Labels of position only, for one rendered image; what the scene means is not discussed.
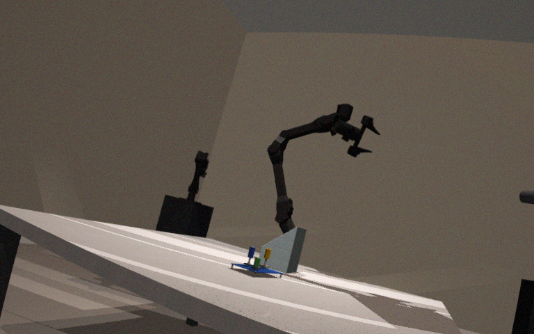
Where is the blue circuit board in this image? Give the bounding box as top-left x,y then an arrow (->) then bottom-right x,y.
231,247 -> 283,278

